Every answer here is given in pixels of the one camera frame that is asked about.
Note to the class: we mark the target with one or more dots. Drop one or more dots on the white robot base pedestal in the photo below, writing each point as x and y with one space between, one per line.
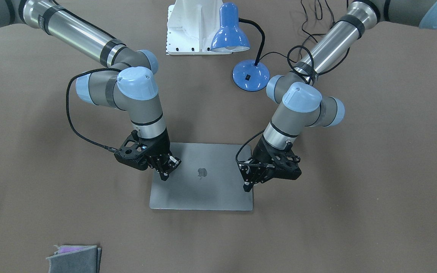
192 24

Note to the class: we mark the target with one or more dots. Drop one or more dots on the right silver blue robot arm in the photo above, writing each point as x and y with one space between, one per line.
124 82

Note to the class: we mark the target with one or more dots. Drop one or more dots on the grey laptop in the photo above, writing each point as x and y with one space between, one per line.
208 178

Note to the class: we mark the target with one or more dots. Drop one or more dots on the blue desk lamp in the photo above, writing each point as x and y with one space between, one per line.
249 75

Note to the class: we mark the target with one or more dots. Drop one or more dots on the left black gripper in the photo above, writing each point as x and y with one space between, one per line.
261 154

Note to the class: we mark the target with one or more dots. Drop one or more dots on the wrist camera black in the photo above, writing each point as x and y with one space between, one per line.
129 153
286 164

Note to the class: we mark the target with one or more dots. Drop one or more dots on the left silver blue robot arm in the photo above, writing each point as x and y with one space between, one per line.
300 105

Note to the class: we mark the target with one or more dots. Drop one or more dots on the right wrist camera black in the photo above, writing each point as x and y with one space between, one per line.
129 153

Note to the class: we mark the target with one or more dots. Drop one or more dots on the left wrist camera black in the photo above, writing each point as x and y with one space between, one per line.
286 164

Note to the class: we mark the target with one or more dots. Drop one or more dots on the folded grey cloth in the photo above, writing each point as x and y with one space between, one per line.
75 259

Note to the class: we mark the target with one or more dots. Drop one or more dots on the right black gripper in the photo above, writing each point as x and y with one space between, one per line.
159 149

